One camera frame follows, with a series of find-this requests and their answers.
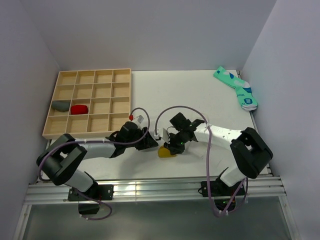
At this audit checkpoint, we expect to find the aluminium rail frame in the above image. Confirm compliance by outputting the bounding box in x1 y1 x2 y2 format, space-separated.
14 70 300 240

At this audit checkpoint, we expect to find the wooden compartment tray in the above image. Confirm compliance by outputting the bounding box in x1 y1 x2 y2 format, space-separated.
42 68 132 140

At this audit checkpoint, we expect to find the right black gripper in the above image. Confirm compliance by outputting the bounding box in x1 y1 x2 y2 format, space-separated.
164 130 188 156

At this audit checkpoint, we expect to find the rolled grey sock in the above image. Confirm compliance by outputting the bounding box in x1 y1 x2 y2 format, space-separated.
51 100 71 112

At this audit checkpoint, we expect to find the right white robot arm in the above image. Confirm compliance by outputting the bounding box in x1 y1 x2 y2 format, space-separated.
158 112 274 195

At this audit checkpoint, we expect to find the yellow sock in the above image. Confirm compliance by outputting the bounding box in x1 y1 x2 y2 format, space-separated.
157 145 177 159

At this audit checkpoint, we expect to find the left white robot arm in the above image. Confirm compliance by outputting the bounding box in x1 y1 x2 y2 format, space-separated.
36 121 159 200

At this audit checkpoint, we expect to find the purple cable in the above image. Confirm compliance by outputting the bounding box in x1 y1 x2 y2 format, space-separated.
154 105 249 218
37 107 151 221

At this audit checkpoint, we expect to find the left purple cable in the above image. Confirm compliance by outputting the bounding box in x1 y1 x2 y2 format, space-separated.
37 107 151 221

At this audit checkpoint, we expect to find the rolled red sock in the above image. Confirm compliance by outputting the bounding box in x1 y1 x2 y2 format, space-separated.
70 104 89 115

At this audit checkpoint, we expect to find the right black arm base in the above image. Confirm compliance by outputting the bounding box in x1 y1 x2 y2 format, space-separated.
198 179 245 211

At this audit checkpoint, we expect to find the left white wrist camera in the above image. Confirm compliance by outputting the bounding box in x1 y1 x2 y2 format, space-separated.
129 114 144 125

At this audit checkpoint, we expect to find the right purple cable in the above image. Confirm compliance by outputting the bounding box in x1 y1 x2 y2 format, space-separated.
154 105 249 218

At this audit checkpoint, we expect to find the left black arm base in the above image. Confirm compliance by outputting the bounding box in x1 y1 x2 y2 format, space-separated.
67 183 114 220

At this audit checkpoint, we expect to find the mint green patterned sock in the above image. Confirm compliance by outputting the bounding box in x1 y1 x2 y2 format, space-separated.
213 66 258 112

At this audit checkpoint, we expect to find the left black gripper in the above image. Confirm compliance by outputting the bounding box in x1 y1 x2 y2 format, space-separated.
125 126 158 151

